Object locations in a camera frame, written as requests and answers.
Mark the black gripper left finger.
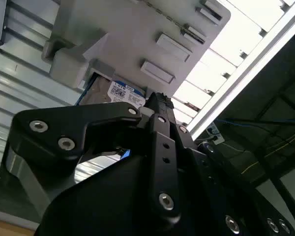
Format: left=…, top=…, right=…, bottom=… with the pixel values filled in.
left=0, top=92, right=183, bottom=223

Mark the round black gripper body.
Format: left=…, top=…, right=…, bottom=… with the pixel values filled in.
left=38, top=155, right=213, bottom=236

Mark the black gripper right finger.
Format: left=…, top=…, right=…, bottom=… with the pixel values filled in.
left=165, top=96, right=295, bottom=236

